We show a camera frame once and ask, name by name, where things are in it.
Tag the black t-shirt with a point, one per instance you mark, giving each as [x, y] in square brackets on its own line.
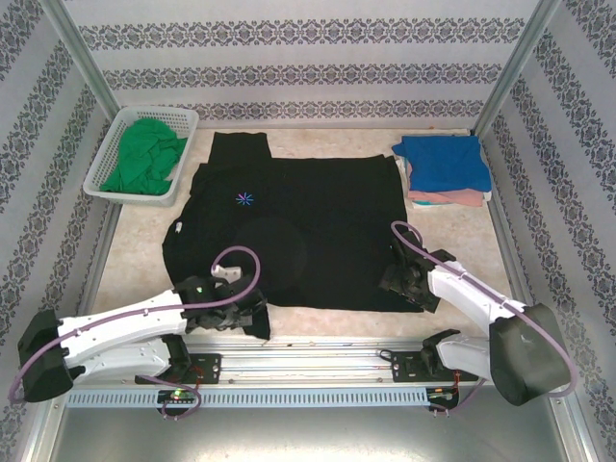
[327, 216]

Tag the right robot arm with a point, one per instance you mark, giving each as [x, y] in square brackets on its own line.
[476, 298]

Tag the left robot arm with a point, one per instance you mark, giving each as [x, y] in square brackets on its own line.
[110, 332]

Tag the teal folded t-shirt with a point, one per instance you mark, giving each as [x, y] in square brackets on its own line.
[422, 205]

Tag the pink folded t-shirt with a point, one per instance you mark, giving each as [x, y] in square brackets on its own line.
[447, 198]

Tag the small circuit board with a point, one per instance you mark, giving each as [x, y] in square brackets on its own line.
[443, 393]
[178, 395]

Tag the white folded t-shirt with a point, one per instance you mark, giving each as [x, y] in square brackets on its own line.
[403, 171]

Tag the blue folded t-shirt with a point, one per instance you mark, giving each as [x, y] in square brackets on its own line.
[443, 161]

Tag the metal sheet panel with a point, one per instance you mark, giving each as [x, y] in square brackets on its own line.
[308, 435]

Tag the green t-shirt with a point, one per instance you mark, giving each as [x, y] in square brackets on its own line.
[144, 159]

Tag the white plastic basket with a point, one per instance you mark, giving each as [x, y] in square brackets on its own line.
[103, 159]

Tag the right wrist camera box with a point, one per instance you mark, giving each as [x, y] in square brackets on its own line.
[406, 245]

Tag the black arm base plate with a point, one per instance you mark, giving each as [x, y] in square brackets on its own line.
[207, 368]
[409, 368]

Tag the aluminium mounting rail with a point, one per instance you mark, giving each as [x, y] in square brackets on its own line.
[308, 361]

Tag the aluminium frame post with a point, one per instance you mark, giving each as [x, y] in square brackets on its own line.
[517, 62]
[82, 53]

